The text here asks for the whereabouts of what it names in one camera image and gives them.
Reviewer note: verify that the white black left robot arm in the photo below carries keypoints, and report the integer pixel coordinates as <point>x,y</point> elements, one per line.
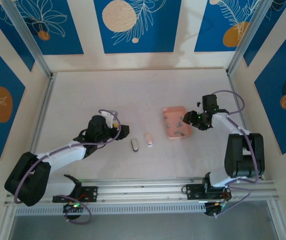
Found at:
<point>63,156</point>

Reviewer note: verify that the aluminium table side rail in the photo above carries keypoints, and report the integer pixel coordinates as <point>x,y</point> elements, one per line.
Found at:
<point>46,100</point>
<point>233,85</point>

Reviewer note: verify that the grey mini stapler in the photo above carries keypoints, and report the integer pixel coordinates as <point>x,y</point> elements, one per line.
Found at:
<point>134,146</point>

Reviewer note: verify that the pink plastic tray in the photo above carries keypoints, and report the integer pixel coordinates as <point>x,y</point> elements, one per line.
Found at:
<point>173,112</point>

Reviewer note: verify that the black controller board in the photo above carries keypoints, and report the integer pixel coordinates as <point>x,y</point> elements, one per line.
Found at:
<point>211,210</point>
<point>70,207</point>

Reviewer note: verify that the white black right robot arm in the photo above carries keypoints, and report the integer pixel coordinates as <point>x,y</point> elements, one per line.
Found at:
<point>220,123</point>

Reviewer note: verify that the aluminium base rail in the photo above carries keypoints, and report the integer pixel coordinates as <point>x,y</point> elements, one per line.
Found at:
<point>145,190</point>

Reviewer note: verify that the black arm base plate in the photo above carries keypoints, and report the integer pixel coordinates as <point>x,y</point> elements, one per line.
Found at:
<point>194,191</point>
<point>93,193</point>

